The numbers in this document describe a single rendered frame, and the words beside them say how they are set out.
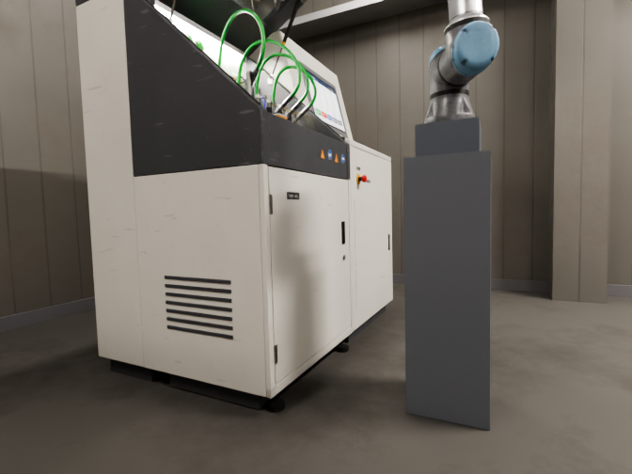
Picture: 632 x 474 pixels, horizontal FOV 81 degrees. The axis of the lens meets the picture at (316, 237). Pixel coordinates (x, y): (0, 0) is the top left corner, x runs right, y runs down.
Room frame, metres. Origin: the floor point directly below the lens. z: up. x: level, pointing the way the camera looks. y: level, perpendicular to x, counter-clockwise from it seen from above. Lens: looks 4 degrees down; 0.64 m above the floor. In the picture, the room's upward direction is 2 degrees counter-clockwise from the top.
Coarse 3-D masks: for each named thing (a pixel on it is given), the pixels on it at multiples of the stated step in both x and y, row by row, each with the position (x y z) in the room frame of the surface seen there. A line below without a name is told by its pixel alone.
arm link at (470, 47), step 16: (448, 0) 1.05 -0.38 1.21; (464, 0) 1.01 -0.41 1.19; (480, 0) 1.01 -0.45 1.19; (464, 16) 1.00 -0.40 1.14; (480, 16) 0.99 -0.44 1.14; (448, 32) 1.03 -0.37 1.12; (464, 32) 0.97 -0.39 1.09; (480, 32) 0.98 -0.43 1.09; (496, 32) 0.98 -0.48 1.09; (448, 48) 1.04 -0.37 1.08; (464, 48) 0.98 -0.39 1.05; (480, 48) 0.98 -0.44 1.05; (496, 48) 0.98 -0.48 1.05; (448, 64) 1.05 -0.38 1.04; (464, 64) 0.99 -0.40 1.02; (480, 64) 0.99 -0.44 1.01; (448, 80) 1.10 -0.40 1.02; (464, 80) 1.07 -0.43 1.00
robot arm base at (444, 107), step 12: (432, 96) 1.17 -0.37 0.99; (444, 96) 1.13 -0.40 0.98; (456, 96) 1.12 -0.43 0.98; (468, 96) 1.15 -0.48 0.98; (432, 108) 1.17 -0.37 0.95; (444, 108) 1.12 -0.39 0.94; (456, 108) 1.11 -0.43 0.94; (468, 108) 1.12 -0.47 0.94; (432, 120) 1.15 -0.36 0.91; (444, 120) 1.12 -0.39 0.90
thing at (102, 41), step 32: (96, 0) 1.44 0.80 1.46; (96, 32) 1.44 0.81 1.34; (96, 64) 1.45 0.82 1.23; (96, 96) 1.45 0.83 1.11; (128, 96) 1.37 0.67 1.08; (96, 128) 1.46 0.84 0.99; (128, 128) 1.37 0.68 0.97; (96, 160) 1.47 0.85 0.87; (128, 160) 1.38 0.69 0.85; (96, 192) 1.47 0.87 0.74; (128, 192) 1.38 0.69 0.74; (96, 224) 1.48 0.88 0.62; (128, 224) 1.39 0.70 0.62; (96, 256) 1.48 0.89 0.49; (128, 256) 1.39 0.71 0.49; (96, 288) 1.49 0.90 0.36; (128, 288) 1.40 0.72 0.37; (128, 320) 1.40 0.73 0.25; (128, 352) 1.41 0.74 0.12
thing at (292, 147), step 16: (272, 128) 1.15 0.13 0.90; (288, 128) 1.24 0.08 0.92; (304, 128) 1.34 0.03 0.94; (272, 144) 1.15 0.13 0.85; (288, 144) 1.24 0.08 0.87; (304, 144) 1.34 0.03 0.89; (320, 144) 1.45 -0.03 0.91; (336, 144) 1.59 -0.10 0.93; (272, 160) 1.15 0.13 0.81; (288, 160) 1.23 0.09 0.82; (304, 160) 1.33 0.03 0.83; (320, 160) 1.45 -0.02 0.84; (336, 176) 1.58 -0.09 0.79
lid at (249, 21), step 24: (168, 0) 1.49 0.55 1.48; (192, 0) 1.54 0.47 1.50; (216, 0) 1.59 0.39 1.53; (240, 0) 1.67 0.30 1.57; (264, 0) 1.74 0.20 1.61; (288, 0) 1.79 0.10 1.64; (216, 24) 1.70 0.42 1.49; (240, 24) 1.77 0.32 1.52; (264, 24) 1.84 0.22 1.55; (240, 48) 1.90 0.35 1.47
